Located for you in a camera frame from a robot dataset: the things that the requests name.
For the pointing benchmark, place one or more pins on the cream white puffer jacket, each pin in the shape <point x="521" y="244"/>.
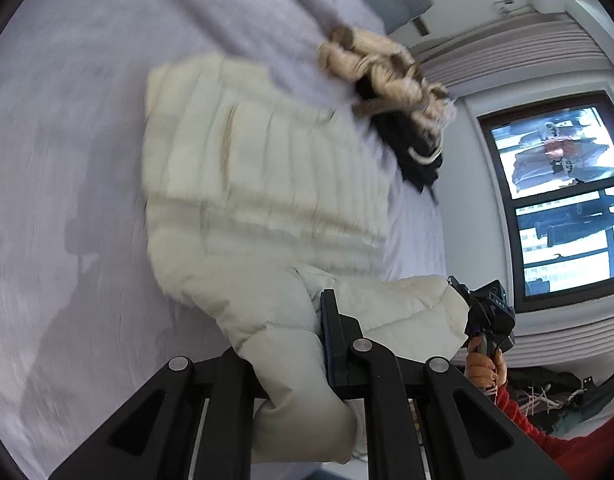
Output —
<point x="257" y="204"/>

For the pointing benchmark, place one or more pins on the grey pleated curtain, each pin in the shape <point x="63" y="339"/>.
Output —
<point x="513" y="51"/>

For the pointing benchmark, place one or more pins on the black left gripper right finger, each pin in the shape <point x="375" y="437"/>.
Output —
<point x="424" y="420"/>

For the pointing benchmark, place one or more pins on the right hand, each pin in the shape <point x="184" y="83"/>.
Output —
<point x="488" y="374"/>

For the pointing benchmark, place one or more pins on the beige striped knit sweater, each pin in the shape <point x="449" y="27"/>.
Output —
<point x="352" y="54"/>

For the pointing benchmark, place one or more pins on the black garment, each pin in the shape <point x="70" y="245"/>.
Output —
<point x="415" y="139"/>

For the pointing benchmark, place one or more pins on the dark green clothes pile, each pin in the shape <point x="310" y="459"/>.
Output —
<point x="557" y="402"/>

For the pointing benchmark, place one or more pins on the lavender fleece bed blanket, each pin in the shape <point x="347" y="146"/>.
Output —
<point x="82" y="322"/>

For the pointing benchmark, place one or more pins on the red sleeved right forearm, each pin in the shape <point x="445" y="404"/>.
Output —
<point x="588" y="457"/>

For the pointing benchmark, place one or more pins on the dark framed window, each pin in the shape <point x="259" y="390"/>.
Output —
<point x="554" y="163"/>

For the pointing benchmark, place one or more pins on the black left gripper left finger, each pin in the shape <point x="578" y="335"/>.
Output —
<point x="189" y="421"/>

